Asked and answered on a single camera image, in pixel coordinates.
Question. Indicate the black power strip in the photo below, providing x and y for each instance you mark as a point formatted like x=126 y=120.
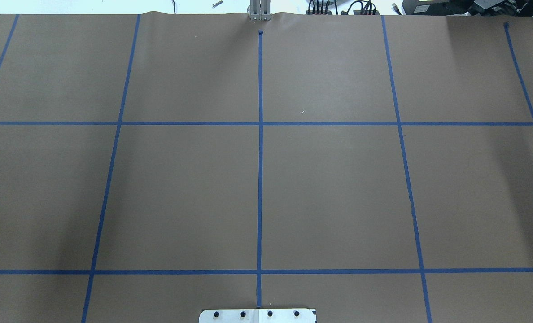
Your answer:
x=342 y=7

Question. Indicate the aluminium frame post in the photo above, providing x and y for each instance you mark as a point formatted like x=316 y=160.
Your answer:
x=259 y=10

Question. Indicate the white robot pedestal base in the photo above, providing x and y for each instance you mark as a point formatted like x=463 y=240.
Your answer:
x=274 y=315

